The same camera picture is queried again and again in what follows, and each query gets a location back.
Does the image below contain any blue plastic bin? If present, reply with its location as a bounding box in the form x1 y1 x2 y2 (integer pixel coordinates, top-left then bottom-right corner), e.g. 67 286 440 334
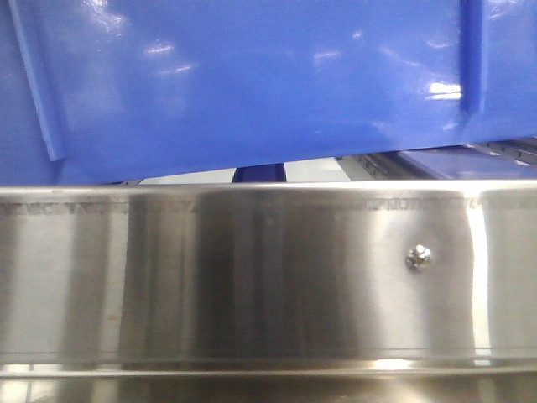
1 1 536 186

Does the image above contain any stainless steel conveyor side rail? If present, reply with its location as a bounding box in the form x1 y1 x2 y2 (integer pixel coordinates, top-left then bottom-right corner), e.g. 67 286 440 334
0 180 537 403

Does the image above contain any silver rail screw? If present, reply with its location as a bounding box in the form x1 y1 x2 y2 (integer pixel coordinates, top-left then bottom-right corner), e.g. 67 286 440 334
405 244 432 272

